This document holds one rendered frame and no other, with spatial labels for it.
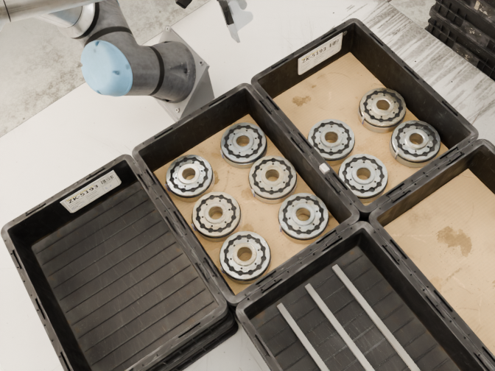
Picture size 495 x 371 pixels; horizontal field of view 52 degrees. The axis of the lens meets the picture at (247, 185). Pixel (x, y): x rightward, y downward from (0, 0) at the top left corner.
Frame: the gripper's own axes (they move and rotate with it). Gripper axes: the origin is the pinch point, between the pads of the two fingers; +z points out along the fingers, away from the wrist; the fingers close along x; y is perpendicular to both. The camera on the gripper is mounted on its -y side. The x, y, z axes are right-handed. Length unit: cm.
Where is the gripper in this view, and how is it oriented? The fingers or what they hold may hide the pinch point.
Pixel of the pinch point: (231, 33)
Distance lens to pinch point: 119.3
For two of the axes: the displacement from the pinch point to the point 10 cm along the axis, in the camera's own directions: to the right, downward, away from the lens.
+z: 2.8, 7.0, 6.6
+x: -2.0, -6.3, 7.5
